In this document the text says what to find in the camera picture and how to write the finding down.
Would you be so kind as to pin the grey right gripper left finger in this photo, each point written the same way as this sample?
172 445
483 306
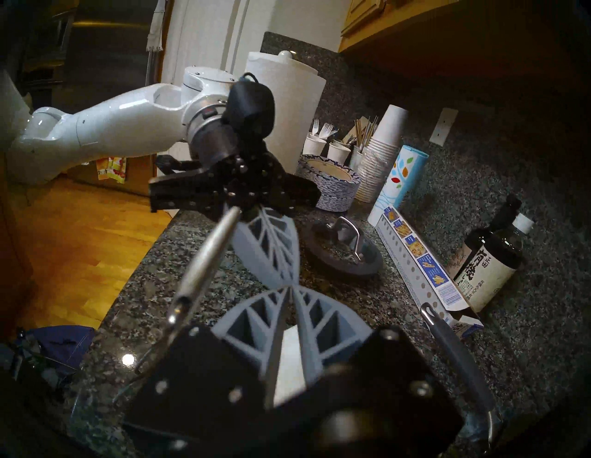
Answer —
249 323

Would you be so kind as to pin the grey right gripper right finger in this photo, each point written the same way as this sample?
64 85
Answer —
323 323

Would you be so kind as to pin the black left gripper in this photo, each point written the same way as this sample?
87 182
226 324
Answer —
249 184

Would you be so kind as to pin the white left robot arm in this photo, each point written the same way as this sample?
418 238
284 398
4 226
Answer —
115 120

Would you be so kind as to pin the white towel holder knob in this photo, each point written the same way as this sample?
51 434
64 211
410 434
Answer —
285 54

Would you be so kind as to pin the blue patterned paper bowl stack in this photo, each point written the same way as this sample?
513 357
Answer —
330 194

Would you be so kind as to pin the white cup with forks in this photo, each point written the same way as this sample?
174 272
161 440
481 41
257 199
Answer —
314 145

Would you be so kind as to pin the long white blue wrap box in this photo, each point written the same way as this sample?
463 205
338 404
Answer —
425 263

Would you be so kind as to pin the cup of wooden sticks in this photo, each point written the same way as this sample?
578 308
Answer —
355 159

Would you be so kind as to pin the white plastic fork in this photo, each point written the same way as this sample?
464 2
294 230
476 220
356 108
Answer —
327 130
315 127

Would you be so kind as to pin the dark frying pan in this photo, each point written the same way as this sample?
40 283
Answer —
457 355

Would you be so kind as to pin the leaf print cylindrical canister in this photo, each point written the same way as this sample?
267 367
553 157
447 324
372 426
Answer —
399 184

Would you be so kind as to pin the white paper towel roll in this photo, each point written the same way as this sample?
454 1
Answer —
295 106

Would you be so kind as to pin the white paper cup stack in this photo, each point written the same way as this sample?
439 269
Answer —
383 152

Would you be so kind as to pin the soy sauce bottle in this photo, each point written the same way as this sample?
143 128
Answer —
494 272

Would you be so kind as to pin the colourful hanging cloth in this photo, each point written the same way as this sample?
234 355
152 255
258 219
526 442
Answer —
111 168

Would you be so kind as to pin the dark blue cloth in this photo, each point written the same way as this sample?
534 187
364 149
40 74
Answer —
60 346

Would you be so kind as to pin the dark glass wine bottle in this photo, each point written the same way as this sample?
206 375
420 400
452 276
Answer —
503 217

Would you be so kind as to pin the white hanging towel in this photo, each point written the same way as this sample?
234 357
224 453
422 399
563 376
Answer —
156 32

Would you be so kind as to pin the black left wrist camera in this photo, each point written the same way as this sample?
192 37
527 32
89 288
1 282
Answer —
251 108

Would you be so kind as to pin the white wall outlet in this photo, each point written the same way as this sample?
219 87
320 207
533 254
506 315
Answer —
443 127

